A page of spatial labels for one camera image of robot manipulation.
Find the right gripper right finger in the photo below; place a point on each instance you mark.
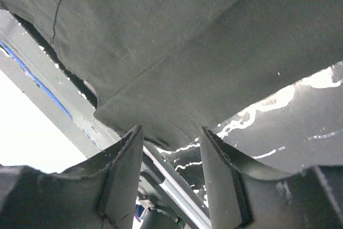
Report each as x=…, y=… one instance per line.
x=245, y=193

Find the black button shirt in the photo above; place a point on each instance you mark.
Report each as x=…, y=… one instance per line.
x=174, y=66

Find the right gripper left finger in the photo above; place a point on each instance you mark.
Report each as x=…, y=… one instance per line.
x=99, y=192

